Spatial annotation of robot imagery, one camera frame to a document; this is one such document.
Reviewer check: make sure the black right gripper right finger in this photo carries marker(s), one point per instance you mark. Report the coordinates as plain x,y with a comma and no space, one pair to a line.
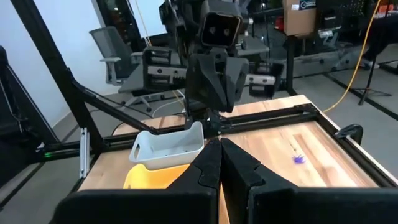
311,208

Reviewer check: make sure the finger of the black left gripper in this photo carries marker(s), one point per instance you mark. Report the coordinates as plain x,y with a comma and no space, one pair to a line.
237,77
205,84

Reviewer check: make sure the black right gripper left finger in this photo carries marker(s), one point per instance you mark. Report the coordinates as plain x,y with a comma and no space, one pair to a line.
140,208

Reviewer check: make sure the yellow plastic bin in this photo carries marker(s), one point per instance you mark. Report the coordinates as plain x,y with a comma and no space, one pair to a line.
149,179

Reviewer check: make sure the grey plastic bin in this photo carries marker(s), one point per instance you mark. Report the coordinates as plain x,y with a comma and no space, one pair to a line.
168,149

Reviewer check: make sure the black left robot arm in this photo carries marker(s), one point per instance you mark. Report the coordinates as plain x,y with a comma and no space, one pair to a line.
178,21

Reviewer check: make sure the grey side cart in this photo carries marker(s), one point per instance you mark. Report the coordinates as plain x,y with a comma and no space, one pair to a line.
133,81

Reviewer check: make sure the purple plastic spider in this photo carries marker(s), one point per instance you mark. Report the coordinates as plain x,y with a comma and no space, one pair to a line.
299,160

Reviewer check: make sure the grey office chair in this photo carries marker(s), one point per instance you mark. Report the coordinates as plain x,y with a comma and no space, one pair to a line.
115,46

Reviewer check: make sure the brown cardboard box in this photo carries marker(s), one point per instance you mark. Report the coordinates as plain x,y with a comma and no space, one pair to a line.
298,21

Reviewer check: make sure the black tripod stand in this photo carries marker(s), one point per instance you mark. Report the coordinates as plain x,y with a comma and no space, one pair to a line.
367,81

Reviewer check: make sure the black equipment stand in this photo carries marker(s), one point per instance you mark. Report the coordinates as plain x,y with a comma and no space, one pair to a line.
18,140

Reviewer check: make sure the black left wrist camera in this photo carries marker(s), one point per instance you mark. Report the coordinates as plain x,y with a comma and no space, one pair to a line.
220,31

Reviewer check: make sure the silver aluminium bracket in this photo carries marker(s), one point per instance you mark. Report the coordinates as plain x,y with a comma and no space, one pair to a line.
84,152

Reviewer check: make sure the black frame clamp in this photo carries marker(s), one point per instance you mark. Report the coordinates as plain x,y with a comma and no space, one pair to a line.
349,132

